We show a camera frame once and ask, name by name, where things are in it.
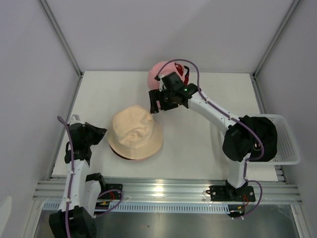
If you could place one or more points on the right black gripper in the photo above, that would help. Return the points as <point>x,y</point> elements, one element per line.
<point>155,95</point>

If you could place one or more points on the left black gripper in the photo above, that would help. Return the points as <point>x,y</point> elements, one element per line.
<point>99,132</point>

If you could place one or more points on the light pink hat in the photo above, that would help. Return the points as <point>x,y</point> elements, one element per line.
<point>157,70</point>

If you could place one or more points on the black hat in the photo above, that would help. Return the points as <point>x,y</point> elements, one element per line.
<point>120,155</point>

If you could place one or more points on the beige bucket hat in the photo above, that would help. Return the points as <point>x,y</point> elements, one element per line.
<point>134,133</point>

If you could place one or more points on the red baseball cap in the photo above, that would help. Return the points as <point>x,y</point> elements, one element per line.
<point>180,68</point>

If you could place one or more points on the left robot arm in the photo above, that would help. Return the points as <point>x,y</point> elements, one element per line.
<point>75,216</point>

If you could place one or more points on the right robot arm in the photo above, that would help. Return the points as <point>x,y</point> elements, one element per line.
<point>195,100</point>

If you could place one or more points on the black cap in basket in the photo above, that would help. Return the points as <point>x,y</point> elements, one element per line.
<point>267,133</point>

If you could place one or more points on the white plastic basket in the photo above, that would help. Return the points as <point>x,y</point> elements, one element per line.
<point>289,138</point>

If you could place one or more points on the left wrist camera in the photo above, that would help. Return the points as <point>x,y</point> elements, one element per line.
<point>75,118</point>

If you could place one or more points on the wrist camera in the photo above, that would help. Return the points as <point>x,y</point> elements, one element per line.
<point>75,118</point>
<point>159,84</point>

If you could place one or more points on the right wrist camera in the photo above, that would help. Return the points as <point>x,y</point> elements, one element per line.
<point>159,84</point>

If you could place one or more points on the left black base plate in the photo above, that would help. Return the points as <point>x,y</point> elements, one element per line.
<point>112,193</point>

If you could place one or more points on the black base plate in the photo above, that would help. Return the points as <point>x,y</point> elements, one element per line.
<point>219,193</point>
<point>112,193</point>

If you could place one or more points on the right frame post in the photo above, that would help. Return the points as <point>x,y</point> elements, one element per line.
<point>287,18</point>

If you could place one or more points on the frame post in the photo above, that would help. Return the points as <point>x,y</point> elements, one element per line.
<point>287,18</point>
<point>60,35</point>

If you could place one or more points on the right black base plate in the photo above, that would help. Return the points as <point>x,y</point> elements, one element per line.
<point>219,193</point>

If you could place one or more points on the left frame post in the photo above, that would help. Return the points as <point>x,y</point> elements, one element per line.
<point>60,35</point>

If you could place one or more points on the white slotted cable duct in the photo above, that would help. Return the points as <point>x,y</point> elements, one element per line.
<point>204,208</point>

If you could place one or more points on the aluminium mounting rail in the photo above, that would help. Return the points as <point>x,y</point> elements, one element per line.
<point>144,190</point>

